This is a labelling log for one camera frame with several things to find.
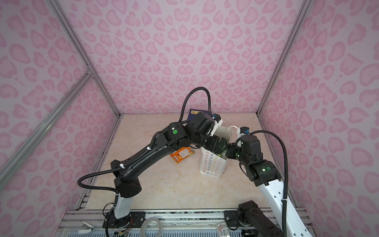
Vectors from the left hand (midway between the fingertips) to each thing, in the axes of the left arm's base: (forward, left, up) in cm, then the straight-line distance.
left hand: (223, 142), depth 65 cm
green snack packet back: (-5, +1, -2) cm, 5 cm away
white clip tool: (-27, +63, -30) cm, 75 cm away
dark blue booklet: (+48, +13, -31) cm, 59 cm away
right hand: (+3, -3, -6) cm, 7 cm away
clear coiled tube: (-28, +37, -27) cm, 54 cm away
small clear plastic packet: (-29, +1, -28) cm, 41 cm away
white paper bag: (-2, +5, -16) cm, 17 cm away
